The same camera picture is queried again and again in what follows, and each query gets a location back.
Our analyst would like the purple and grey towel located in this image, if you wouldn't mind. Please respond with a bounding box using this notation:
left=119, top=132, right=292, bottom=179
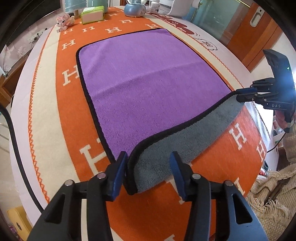
left=76, top=28, right=243, bottom=195

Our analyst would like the operator hand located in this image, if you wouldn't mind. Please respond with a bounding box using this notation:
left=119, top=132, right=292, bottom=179
left=275, top=110, right=288, bottom=129

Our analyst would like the yellow plastic chair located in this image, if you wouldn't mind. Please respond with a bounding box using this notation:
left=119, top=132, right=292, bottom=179
left=7, top=206, right=32, bottom=240

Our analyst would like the beige knitted throw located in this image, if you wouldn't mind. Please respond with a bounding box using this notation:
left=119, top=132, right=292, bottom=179
left=246, top=126, right=295, bottom=240

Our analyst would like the brown wooden door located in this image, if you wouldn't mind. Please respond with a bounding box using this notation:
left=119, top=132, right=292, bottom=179
left=221, top=1, right=282, bottom=71

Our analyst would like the orange H-pattern blanket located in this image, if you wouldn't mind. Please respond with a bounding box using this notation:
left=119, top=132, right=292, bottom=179
left=27, top=6, right=269, bottom=241

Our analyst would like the white appliance with cloth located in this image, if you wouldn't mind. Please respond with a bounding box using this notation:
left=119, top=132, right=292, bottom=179
left=159, top=0, right=201, bottom=17

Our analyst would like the white pill bottle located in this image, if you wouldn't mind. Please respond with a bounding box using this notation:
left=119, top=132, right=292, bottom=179
left=149, top=0, right=160, bottom=14

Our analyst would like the blue castle snow globe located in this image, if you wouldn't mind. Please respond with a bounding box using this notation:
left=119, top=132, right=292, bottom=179
left=124, top=0, right=147, bottom=18

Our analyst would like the green tissue box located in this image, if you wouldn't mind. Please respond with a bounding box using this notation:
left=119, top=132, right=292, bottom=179
left=81, top=6, right=105, bottom=25

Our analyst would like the light blue lamp shade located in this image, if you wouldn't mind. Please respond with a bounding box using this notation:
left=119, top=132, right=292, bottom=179
left=64, top=0, right=86, bottom=13

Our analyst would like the pink toy figurine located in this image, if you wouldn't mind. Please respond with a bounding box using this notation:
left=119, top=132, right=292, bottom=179
left=56, top=14, right=75, bottom=33

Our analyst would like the black cable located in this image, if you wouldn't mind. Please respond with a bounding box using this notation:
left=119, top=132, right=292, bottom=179
left=0, top=104, right=45, bottom=214

